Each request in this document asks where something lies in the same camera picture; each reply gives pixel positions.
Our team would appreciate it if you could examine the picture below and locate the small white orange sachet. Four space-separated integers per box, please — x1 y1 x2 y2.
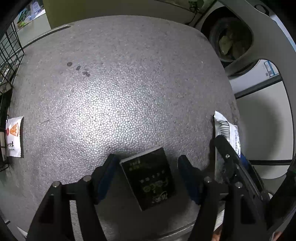
6 116 23 158

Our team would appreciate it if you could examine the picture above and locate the black wire basket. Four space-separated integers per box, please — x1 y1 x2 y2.
0 22 24 95

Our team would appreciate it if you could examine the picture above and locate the washing machine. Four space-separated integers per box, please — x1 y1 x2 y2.
197 1 282 97

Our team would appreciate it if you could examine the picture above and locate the pale blue white pouch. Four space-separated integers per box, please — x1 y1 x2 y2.
214 111 241 157

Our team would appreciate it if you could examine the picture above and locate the black Face tissue pack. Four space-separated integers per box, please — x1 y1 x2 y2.
120 147 177 211

